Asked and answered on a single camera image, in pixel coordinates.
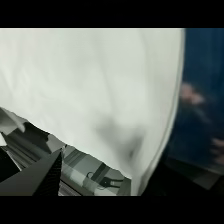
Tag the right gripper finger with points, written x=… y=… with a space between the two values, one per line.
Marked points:
x=36 y=178

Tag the white shirt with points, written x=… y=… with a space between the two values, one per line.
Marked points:
x=100 y=86

